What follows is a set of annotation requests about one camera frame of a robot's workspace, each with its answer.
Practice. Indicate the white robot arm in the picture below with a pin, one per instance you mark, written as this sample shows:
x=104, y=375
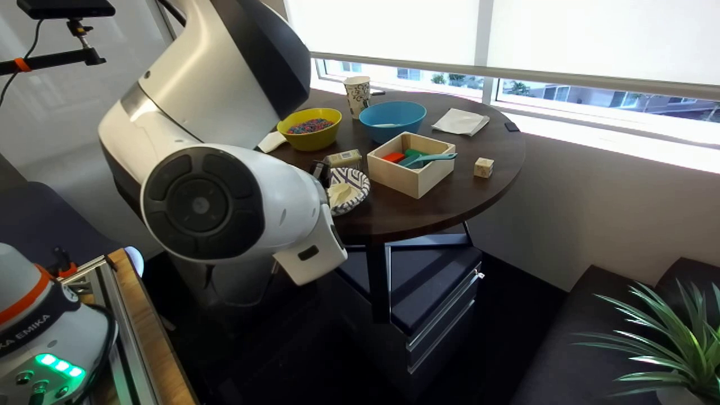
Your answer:
x=185, y=136

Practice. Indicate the blue bowl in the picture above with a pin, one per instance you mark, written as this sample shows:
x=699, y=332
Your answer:
x=392, y=117

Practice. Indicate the yellow bowl with beads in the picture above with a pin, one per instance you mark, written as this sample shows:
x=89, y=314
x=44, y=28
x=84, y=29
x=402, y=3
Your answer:
x=311, y=129

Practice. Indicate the patterned small plate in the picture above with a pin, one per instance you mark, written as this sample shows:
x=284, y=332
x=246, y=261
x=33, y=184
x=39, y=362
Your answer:
x=360, y=187

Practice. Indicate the small wooden block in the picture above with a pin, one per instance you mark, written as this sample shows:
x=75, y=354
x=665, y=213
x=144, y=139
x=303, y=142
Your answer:
x=346, y=157

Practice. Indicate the round dark wooden table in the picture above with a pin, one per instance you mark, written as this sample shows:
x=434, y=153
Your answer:
x=392, y=216

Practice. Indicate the wooden box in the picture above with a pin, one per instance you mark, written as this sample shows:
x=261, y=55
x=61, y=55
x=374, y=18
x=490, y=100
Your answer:
x=412, y=182

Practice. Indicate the red block in box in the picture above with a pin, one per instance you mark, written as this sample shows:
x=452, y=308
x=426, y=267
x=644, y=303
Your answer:
x=392, y=156

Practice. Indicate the teal scoop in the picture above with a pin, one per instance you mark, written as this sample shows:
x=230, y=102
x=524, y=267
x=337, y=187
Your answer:
x=419, y=160

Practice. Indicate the dark filing cabinet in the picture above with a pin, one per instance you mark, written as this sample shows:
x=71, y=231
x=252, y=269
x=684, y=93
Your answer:
x=430, y=305

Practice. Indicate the patterned paper cup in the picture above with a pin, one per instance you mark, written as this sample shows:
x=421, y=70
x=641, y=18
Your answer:
x=356, y=94

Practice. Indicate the wooden cube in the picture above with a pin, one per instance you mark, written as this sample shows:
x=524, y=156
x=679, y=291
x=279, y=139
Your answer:
x=482, y=168

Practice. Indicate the white napkin near window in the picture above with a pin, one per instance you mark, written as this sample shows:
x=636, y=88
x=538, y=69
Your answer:
x=461, y=121

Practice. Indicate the green potted plant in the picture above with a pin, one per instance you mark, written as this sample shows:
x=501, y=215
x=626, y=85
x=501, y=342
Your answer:
x=674, y=348

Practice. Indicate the aluminium frame robot mount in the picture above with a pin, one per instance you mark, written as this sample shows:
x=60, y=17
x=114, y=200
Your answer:
x=142, y=364

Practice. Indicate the camera on stand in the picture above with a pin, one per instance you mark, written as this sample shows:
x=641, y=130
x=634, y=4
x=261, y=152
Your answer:
x=60, y=35

